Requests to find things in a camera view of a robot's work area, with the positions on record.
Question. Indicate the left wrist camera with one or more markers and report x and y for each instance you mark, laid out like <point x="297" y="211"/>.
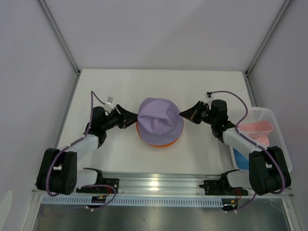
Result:
<point x="109" y="104"/>

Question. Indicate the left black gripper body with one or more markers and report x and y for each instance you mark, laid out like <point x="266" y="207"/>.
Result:
<point x="115" y="119"/>

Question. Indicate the blue bucket hat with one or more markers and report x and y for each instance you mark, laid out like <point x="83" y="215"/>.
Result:
<point x="241" y="161"/>

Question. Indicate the aluminium mounting rail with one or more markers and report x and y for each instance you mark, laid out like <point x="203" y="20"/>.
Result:
<point x="160" y="185"/>

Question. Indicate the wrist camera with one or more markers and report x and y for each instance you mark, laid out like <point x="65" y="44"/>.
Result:
<point x="109" y="104"/>
<point x="209" y="97"/>

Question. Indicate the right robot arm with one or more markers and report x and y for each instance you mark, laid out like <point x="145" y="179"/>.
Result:
<point x="267" y="169"/>

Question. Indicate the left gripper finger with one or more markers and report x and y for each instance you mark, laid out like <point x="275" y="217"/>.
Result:
<point x="126" y="124"/>
<point x="127" y="115"/>

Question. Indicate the left aluminium frame post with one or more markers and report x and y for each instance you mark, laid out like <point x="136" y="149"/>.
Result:
<point x="58" y="34"/>

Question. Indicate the orange bucket hat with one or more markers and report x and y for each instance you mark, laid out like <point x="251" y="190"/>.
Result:
<point x="162" y="143"/>

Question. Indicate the aluminium frame post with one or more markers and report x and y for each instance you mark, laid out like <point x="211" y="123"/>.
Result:
<point x="275" y="24"/>
<point x="58" y="34"/>

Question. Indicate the slotted cable duct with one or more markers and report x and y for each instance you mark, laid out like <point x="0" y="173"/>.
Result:
<point x="133" y="201"/>

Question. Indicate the purple bucket hat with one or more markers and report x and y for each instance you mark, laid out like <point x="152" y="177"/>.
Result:
<point x="159" y="118"/>

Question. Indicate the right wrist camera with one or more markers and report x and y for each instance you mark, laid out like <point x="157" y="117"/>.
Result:
<point x="209" y="97"/>

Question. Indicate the white plastic basket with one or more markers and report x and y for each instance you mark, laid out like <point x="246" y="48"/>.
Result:
<point x="274" y="130"/>

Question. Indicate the right aluminium frame post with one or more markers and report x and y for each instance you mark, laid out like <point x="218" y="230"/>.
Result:
<point x="275" y="24"/>

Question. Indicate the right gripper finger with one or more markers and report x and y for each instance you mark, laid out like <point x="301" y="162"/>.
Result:
<point x="192" y="112"/>
<point x="193" y="119"/>

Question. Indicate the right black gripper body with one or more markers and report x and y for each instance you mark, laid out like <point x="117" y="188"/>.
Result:
<point x="205" y="115"/>

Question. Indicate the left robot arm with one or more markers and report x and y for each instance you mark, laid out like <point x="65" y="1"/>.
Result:
<point x="58" y="169"/>

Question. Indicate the pink bucket hat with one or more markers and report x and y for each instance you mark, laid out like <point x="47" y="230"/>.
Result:
<point x="258" y="131"/>

